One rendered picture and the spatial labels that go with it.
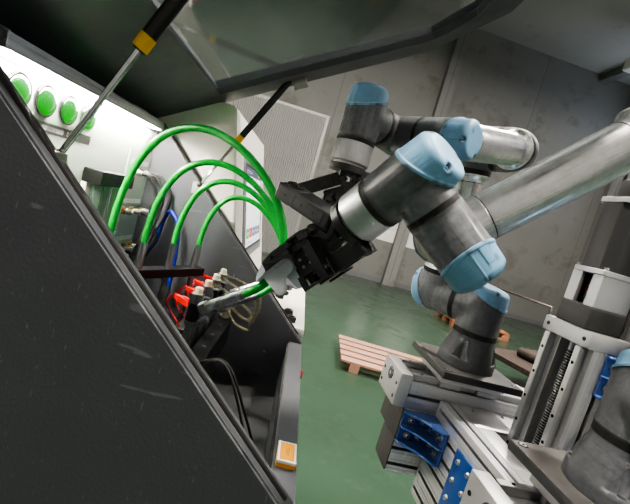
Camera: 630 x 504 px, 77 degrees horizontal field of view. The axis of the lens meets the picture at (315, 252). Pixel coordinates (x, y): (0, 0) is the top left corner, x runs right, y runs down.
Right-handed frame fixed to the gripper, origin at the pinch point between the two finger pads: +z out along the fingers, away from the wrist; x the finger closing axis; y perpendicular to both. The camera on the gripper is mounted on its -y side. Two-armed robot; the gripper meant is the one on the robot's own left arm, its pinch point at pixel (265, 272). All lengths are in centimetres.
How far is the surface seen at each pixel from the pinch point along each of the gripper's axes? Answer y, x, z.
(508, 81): -310, 1068, 1
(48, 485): 13.9, -33.4, 15.8
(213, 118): -53, 28, 18
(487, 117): -260, 1031, 79
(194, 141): -50, 25, 25
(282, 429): 24.8, -1.1, 12.6
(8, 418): 4.9, -35.3, 13.7
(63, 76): -39.3, -18.6, 1.2
